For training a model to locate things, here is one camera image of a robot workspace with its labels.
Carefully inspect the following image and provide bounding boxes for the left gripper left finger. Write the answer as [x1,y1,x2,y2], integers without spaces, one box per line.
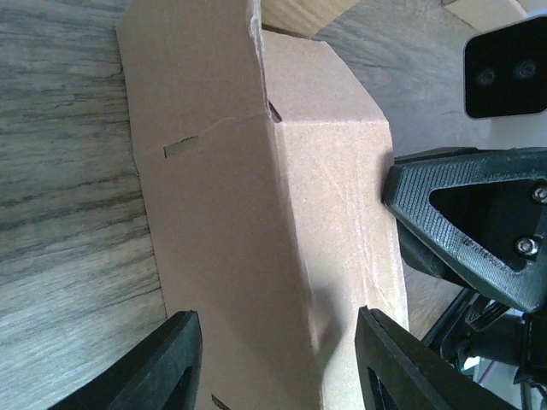
[52,311,202,410]

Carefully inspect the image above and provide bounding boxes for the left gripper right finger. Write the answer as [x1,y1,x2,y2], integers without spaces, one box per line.
[356,307,513,409]

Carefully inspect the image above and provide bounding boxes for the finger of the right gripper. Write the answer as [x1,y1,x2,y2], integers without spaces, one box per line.
[382,148,546,311]

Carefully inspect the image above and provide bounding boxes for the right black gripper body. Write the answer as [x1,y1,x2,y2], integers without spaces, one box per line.
[422,290,546,409]

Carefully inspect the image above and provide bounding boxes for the brown cardboard box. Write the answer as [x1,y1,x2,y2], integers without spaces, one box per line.
[116,1,408,409]

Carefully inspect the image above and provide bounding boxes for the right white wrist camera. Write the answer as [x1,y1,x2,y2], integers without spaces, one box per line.
[463,15,546,119]

